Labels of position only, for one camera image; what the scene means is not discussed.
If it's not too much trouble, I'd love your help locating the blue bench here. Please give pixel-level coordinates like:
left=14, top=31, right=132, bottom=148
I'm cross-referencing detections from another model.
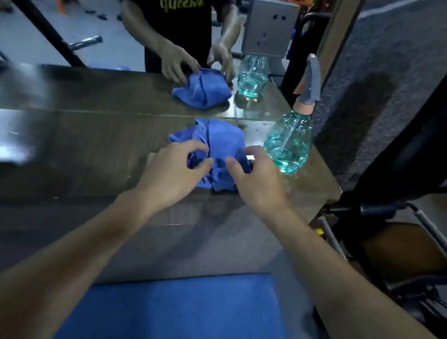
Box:
left=51, top=241, right=306, bottom=339

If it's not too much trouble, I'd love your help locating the grey socket box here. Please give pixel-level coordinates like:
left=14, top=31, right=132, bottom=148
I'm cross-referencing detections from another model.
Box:
left=229, top=0, right=302, bottom=62

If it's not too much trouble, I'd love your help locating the person's left hand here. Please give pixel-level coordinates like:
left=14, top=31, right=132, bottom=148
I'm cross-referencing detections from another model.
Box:
left=131, top=131, right=218, bottom=225

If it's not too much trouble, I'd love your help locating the wall mirror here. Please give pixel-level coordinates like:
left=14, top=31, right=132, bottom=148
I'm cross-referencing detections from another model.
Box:
left=0, top=0, right=340, bottom=163

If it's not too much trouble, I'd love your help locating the person's right forearm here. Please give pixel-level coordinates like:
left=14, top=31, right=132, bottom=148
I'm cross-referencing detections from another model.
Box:
left=249, top=202, right=447, bottom=339

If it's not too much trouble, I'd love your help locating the black exercise machine frame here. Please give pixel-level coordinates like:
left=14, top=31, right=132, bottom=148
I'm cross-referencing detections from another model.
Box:
left=300, top=158, right=447, bottom=339

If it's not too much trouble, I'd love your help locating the black roller pad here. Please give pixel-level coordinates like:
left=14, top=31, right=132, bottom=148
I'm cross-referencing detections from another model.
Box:
left=358, top=199, right=409, bottom=224

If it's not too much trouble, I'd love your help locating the black backrest pad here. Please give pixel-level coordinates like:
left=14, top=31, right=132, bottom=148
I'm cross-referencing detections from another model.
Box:
left=343, top=12, right=447, bottom=220

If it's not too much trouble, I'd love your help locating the clear spray bottle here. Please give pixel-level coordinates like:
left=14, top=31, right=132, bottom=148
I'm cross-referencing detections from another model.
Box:
left=259, top=48, right=328, bottom=179

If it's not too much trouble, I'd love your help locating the person's right hand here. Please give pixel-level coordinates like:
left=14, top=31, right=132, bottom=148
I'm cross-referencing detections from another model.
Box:
left=216, top=140, right=299, bottom=225

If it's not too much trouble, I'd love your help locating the blue microfibre cloth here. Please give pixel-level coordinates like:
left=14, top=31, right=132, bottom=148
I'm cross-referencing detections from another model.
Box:
left=161, top=112, right=261, bottom=197

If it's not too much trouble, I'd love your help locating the grey handle grip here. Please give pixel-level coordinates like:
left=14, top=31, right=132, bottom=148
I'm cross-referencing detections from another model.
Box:
left=311, top=215, right=355, bottom=262
left=407, top=204, right=447, bottom=253

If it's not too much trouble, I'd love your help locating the person's left forearm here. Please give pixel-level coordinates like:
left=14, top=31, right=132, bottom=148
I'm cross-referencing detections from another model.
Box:
left=0, top=172, right=159, bottom=339

